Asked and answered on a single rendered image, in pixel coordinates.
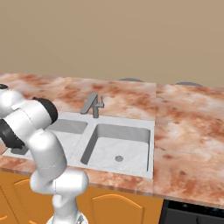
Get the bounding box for orange arched cupboard door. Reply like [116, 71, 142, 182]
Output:
[76, 186, 165, 224]
[0, 170, 56, 224]

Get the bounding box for grey sink tap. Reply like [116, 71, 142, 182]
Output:
[80, 92, 105, 119]

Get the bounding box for white double-basin sink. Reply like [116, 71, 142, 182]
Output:
[2, 111, 156, 179]

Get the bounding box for grey round stool seat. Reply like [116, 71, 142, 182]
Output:
[174, 81, 203, 88]
[117, 77, 144, 83]

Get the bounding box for black dishwasher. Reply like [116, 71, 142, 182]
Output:
[159, 199, 224, 224]

